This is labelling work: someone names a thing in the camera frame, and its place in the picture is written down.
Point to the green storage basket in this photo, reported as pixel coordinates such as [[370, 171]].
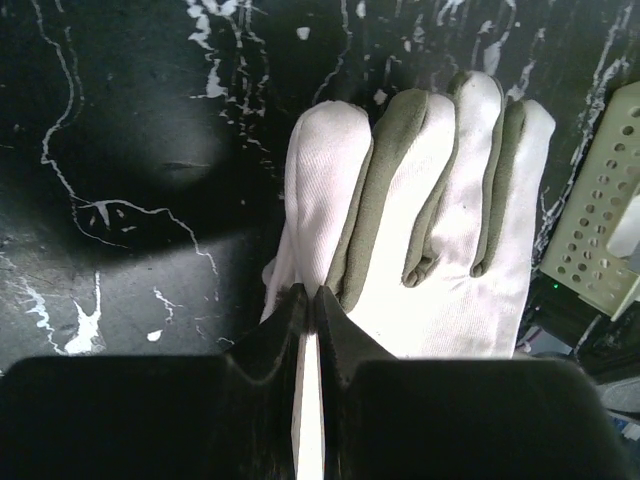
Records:
[[578, 254]]

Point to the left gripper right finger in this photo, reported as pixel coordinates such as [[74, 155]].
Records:
[[387, 418]]

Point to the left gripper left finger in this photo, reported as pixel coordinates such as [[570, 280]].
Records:
[[224, 416]]

